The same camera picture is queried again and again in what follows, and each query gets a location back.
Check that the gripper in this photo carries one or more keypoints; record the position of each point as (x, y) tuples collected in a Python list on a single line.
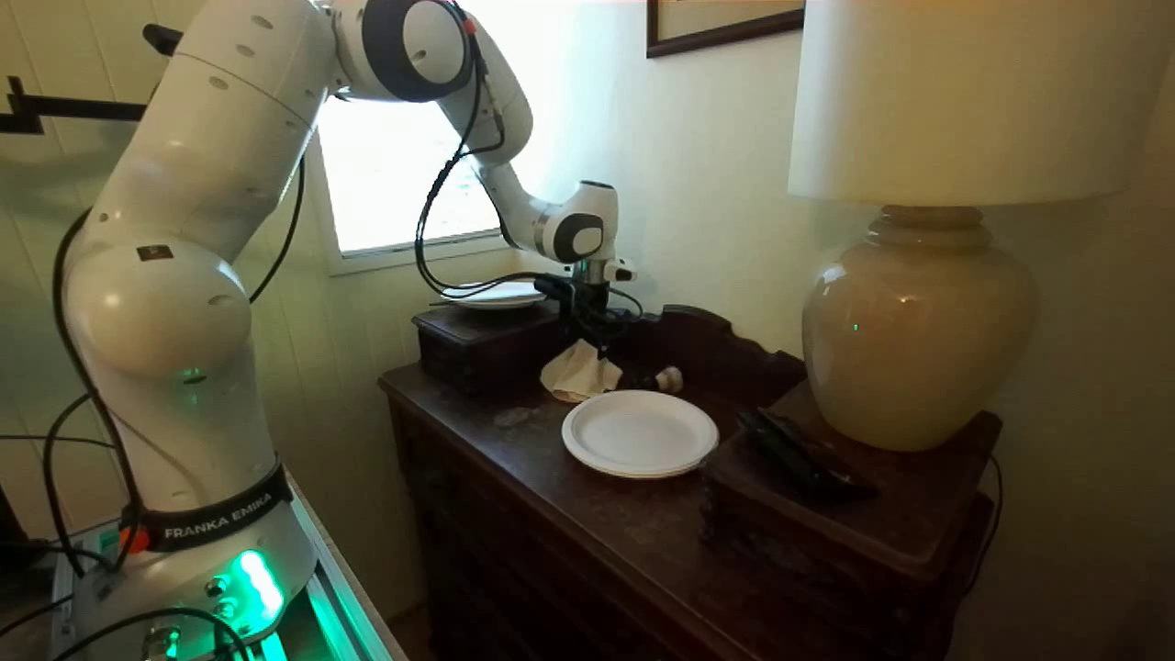
[(592, 308)]

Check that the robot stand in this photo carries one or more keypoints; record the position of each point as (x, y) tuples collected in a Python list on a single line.
[(344, 624)]

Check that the white paper plate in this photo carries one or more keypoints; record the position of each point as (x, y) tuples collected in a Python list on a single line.
[(640, 433), (496, 295)]

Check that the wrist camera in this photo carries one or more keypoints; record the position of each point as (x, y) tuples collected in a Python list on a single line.
[(554, 288)]

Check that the small beige round object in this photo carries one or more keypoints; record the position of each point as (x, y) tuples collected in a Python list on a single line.
[(669, 379)]

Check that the beige ceramic table lamp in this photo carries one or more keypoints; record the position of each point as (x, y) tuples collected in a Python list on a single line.
[(918, 340)]

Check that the beige towel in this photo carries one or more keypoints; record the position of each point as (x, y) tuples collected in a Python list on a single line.
[(576, 375)]

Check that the dark wooden dresser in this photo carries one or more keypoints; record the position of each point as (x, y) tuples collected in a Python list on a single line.
[(569, 523)]

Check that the dark framed picture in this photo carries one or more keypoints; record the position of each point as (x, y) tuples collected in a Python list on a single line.
[(725, 28)]

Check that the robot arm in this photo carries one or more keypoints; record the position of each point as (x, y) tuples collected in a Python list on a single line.
[(193, 184)]

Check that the window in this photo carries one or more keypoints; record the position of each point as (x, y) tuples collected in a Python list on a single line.
[(404, 184)]

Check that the black metal bracket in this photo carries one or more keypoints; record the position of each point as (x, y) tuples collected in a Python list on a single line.
[(73, 107)]

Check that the black remote control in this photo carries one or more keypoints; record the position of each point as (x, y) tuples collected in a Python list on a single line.
[(797, 457)]

